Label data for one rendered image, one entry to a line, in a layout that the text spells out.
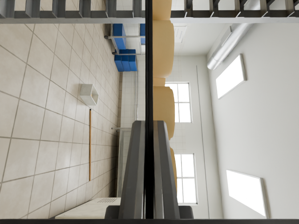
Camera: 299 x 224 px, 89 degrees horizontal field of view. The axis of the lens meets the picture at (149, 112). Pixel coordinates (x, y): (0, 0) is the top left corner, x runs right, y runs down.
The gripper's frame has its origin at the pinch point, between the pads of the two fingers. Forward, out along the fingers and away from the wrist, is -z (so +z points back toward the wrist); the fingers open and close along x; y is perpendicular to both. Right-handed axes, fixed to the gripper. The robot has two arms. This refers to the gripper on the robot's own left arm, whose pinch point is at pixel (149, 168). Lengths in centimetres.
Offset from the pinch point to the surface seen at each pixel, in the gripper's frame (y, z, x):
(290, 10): 1, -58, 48
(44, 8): -10, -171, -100
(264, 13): 0, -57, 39
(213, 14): 0, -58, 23
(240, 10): 1, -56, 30
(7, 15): 0, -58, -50
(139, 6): 2, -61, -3
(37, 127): -90, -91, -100
